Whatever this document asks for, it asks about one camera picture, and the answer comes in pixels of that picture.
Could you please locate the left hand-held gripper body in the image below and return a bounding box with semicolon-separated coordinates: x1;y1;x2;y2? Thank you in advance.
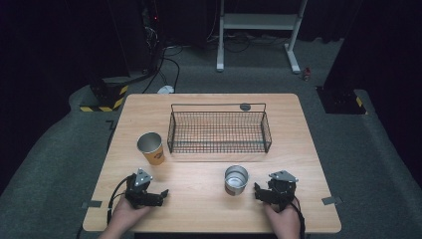
124;167;157;210

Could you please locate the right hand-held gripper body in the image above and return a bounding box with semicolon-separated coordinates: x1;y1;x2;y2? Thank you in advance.
266;169;300;212

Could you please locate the silver metal can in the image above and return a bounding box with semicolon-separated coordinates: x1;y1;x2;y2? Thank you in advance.
223;164;250;197

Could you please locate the orange paper cup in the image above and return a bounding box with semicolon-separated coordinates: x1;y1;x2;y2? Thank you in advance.
136;131;166;166

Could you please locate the black wire basket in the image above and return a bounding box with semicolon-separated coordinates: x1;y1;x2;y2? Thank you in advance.
166;103;274;155

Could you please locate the person's right hand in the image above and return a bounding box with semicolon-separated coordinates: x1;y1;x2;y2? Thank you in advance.
263;198;302;233

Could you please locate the person's left hand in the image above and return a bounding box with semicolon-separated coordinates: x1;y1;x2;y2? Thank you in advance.
109;195;154;232

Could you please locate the grey tape strip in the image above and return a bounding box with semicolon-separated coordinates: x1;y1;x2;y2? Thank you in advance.
81;199;104;210
320;195;344;206

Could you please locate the black yellow striped stand base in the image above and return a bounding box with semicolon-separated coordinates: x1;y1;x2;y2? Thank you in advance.
79;77;130;114

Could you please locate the black stand base yellow mark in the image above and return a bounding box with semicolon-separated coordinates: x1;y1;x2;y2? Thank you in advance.
316;86;369;116

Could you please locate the dark computer tower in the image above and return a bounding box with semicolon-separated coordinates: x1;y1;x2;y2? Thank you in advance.
108;0;166;76

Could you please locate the white metal stand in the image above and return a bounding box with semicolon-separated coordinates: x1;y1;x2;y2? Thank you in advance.
215;0;310;75

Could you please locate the left hand-held gripper black cable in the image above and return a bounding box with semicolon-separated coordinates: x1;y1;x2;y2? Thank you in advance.
105;174;133;227

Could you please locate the hand-held gripper black cable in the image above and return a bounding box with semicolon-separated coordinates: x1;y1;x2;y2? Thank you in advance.
290;196;307;239
105;174;133;227

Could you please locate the right hand-held gripper black cable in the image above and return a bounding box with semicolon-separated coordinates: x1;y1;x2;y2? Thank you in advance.
290;196;307;239

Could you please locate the black floor cable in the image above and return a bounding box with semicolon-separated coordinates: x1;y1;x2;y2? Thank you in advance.
141;46;182;95

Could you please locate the bundle of floor cables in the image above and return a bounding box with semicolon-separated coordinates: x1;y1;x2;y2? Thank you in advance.
206;31;291;55

